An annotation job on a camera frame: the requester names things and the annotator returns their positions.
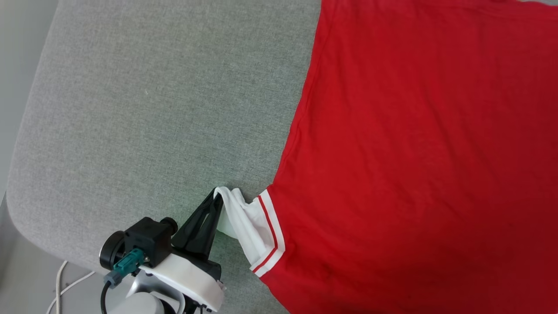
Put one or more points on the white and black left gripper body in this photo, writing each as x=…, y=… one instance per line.
x=192, y=279

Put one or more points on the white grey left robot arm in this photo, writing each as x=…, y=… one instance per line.
x=139, y=303

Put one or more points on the grey fabric sofa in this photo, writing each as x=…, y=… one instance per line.
x=152, y=109

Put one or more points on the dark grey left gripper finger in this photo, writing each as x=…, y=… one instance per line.
x=207, y=240
x=189, y=229

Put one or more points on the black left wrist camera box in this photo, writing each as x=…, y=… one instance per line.
x=148, y=240

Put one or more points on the red t-shirt with white trim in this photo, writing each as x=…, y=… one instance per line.
x=414, y=152

